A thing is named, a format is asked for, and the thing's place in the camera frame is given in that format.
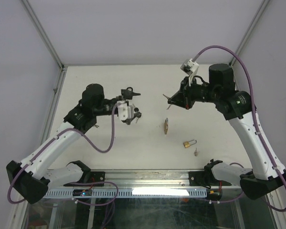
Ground small brass padlock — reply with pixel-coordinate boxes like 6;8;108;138
183;139;197;148

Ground aluminium mounting rail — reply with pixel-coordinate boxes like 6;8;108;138
47;168;253;190

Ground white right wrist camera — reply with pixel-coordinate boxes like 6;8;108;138
180;59;199;86

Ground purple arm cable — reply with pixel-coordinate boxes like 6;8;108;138
7;107;119;204
194;44;286;212

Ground white slotted cable duct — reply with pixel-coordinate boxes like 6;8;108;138
44;187;207;199

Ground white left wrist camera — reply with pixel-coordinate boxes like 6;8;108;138
117;100;134;121

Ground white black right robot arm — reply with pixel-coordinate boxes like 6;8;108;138
167;60;286;200

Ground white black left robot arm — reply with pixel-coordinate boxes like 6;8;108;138
6;83;142;204

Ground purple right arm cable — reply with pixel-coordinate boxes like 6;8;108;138
194;44;286;212

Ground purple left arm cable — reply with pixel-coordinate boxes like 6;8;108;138
7;107;119;204

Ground small keys near small padlock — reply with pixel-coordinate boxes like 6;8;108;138
194;148;199;156

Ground black padlock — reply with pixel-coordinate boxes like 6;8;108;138
123;87;133;100

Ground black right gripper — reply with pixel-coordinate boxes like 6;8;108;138
168;75;220;110

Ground black headed key pair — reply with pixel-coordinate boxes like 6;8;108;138
133;104;142;123

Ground medium brass padlock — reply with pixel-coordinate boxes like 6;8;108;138
163;117;169;135

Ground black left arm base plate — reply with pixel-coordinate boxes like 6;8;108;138
63;171;105;187

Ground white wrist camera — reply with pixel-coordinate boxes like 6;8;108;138
117;100;134;121
180;59;199;86

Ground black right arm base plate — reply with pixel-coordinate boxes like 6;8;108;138
188;171;232;188

